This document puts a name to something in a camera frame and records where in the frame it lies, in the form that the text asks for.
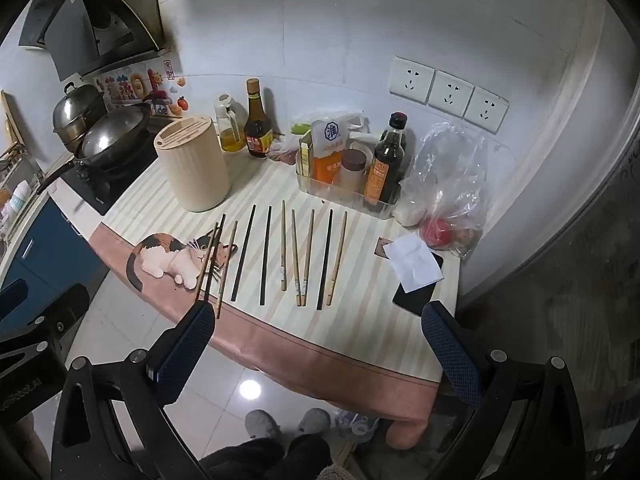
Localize person's black trouser legs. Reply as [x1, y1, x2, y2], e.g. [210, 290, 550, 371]
[199, 433, 334, 480]

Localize red tomato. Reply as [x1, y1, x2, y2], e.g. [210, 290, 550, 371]
[419, 216, 459, 251]

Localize dark brown wooden chopstick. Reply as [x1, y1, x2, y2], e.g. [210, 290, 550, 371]
[196, 222, 221, 301]
[202, 214, 228, 305]

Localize dark vinegar bottle orange label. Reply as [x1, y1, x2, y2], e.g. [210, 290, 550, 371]
[363, 112, 409, 212]

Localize clear plastic bottle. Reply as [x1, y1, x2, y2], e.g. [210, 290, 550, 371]
[334, 406, 382, 444]

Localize striped cat print tablecloth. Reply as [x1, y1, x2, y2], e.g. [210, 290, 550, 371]
[90, 152, 463, 451]

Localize plastic bag with green contents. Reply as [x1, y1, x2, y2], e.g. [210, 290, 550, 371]
[270, 109, 382, 167]

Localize white powder bag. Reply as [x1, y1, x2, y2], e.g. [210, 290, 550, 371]
[394, 194, 427, 227]

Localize steel steamer pot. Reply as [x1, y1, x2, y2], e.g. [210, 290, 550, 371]
[52, 81, 108, 147]

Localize white and orange seasoning bag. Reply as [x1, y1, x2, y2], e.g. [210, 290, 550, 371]
[310, 118, 350, 186]

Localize white wall socket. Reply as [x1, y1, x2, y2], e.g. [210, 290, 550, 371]
[427, 70, 476, 120]
[463, 85, 510, 135]
[388, 55, 436, 106]

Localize grey slipper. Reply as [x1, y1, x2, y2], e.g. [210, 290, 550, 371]
[296, 407, 332, 436]
[244, 409, 283, 442]

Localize clear plastic organizer bin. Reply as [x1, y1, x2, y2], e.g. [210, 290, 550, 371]
[295, 132, 404, 220]

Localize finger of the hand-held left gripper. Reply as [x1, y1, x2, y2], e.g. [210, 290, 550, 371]
[0, 279, 29, 328]
[27, 283, 91, 343]

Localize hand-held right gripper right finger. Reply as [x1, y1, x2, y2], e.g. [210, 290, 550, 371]
[421, 300, 587, 480]

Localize beige cylindrical utensil holder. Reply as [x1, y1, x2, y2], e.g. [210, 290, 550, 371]
[153, 114, 232, 212]

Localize metal dish rack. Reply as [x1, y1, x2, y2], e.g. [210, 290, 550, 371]
[0, 141, 45, 223]

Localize black induction cooktop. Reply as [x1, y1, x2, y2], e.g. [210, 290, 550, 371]
[62, 127, 162, 216]

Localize white paper sheet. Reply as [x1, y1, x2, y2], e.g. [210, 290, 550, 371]
[387, 232, 445, 294]

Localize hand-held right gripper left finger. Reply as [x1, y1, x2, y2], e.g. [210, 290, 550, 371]
[50, 300, 217, 480]

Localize black smartphone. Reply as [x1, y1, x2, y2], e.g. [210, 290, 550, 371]
[392, 250, 446, 317]

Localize clear plastic bag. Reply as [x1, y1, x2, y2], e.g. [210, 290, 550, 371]
[394, 121, 490, 262]

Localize jar with brown lid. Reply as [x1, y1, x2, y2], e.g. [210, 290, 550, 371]
[339, 148, 369, 191]

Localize black range hood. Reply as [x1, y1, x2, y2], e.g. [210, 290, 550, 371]
[19, 0, 162, 82]

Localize white round container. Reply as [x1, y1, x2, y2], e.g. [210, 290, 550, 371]
[350, 134, 386, 170]

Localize brown sauce bottle tan cap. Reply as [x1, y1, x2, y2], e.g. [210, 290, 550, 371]
[243, 78, 275, 159]

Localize steel wok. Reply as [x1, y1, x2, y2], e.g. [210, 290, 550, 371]
[36, 106, 154, 196]

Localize wooden cutting board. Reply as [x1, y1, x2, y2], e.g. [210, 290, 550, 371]
[0, 89, 24, 161]

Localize clear oil dispenser bottle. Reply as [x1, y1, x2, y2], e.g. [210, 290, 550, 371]
[214, 93, 249, 154]

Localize person's left forearm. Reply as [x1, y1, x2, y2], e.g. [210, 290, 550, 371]
[0, 408, 54, 480]

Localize yellow seasoning packet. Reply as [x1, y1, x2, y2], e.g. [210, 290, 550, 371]
[298, 130, 316, 179]

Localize white cup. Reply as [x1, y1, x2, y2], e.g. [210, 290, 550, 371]
[9, 181, 34, 217]

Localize blue cabinet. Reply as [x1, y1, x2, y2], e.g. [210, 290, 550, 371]
[0, 194, 109, 313]

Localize colourful cartoon wall sticker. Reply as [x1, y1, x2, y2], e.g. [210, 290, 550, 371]
[94, 62, 192, 117]

